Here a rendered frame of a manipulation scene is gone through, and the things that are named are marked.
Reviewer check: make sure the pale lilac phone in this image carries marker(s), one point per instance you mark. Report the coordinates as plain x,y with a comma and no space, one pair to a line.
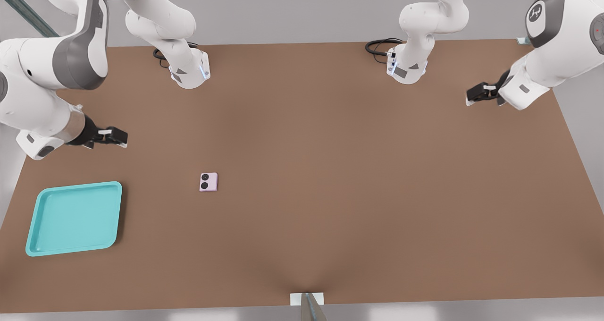
209,181

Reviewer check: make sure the pale blue-green tray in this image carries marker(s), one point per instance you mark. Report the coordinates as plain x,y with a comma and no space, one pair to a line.
75,218

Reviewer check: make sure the silver frame post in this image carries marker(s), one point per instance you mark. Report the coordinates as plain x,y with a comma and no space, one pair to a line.
309,307
523,40
28,12

